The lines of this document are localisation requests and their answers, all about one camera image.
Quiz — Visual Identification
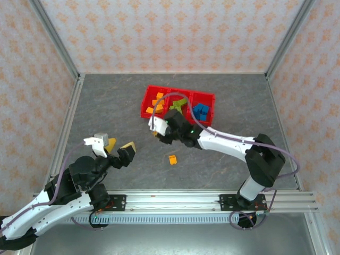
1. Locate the red plastic bin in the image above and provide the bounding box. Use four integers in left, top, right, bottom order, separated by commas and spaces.
164, 88, 194, 125
140, 84, 171, 121
187, 91, 216, 128

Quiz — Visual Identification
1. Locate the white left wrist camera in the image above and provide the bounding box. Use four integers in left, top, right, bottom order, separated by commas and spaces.
83, 132, 109, 159

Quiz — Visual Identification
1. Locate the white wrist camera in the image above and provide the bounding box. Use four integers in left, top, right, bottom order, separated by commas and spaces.
83, 132, 109, 159
148, 116, 171, 136

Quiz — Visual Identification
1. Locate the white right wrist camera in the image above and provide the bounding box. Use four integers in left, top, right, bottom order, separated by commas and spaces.
148, 116, 171, 136

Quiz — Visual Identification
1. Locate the aluminium table edge rail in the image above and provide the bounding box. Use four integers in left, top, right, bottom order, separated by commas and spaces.
265, 74, 305, 192
41, 74, 86, 192

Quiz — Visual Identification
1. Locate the black round cable port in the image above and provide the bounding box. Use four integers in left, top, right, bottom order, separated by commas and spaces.
236, 211, 260, 230
89, 211, 112, 230

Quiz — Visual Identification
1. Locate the aluminium mounting rail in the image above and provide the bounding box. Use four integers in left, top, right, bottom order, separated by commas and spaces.
28, 190, 319, 213

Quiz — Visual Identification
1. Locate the grey slotted cable duct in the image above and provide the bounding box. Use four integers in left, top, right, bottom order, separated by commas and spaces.
38, 214, 268, 225

